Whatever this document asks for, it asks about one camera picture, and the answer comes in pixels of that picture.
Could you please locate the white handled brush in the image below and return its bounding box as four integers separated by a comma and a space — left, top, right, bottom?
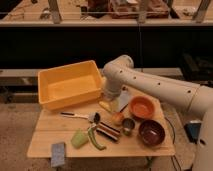
61, 112, 101, 123

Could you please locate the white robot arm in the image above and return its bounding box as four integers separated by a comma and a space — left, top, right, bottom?
103, 55, 213, 171

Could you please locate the small metal cup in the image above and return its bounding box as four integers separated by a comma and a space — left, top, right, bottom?
122, 118, 135, 136

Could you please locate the light green cup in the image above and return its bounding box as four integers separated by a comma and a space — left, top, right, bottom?
71, 130, 88, 149

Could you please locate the yellow banana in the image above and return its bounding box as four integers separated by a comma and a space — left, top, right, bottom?
99, 101, 112, 113

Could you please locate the grey cloth napkin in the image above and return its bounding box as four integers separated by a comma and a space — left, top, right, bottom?
113, 91, 131, 112

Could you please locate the orange peach fruit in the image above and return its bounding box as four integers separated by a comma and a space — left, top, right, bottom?
112, 112, 124, 125

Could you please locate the orange bowl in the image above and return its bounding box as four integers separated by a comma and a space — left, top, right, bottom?
128, 96, 155, 119

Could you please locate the striped brown block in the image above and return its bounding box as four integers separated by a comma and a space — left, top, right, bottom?
96, 122, 120, 142

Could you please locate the wooden table board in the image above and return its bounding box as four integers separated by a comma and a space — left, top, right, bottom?
27, 87, 175, 158

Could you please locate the yellow plastic bin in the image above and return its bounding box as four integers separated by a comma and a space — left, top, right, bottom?
38, 60, 102, 110

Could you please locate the dark red bowl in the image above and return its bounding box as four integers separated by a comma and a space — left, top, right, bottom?
138, 120, 165, 147

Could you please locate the blue sponge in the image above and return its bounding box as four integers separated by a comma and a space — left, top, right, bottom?
51, 142, 65, 167

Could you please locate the blue box on floor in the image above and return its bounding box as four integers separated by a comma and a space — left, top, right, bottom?
184, 123, 201, 143

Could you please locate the black cable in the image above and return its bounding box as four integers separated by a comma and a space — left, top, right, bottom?
164, 116, 180, 171

